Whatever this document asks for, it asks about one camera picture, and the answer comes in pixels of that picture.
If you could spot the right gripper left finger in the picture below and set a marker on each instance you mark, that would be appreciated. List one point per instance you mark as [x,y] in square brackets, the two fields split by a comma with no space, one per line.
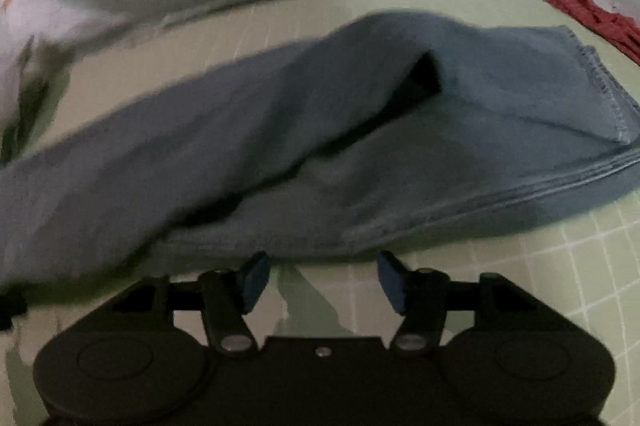
[228,296]

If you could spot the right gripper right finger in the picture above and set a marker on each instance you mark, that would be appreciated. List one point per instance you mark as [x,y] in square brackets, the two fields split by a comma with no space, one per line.
[420,297]

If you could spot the blue denim jeans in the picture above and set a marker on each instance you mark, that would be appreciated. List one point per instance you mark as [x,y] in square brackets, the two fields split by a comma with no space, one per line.
[402,123]

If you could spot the red cloth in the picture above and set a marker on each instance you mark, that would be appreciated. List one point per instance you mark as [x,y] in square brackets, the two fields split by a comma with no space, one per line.
[622,32]

